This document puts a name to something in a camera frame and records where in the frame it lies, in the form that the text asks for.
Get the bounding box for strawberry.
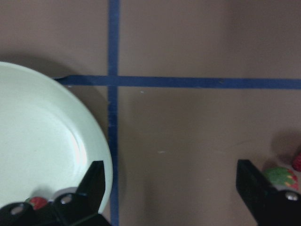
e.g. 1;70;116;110
292;153;301;172
263;167;299;191

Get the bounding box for strawberry plate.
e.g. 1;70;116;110
25;196;48;210

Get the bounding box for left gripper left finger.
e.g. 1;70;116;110
51;161;110;226

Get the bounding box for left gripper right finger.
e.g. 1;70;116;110
236;160;301;226

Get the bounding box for light green plate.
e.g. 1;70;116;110
0;62;113;212

